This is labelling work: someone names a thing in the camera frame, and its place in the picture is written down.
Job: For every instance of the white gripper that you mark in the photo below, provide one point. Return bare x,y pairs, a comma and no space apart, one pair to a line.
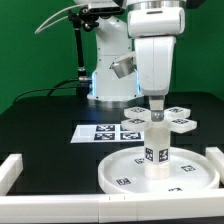
154,57

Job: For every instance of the white cross table base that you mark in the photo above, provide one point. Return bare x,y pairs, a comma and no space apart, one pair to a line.
175,119

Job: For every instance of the white round table top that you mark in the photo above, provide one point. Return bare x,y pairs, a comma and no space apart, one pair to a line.
131,171

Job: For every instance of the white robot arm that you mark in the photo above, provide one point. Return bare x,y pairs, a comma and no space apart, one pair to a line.
116,77

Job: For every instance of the white right fence bar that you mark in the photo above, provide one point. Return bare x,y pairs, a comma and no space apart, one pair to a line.
216,157

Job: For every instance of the white marker tag sheet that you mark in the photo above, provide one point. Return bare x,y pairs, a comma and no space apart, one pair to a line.
98,133

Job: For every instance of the white left fence bar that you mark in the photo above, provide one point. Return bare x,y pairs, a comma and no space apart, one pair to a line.
10,170

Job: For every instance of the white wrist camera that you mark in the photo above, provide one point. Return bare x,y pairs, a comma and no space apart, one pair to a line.
156,22

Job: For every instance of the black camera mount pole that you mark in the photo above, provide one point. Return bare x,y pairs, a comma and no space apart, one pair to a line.
81,46

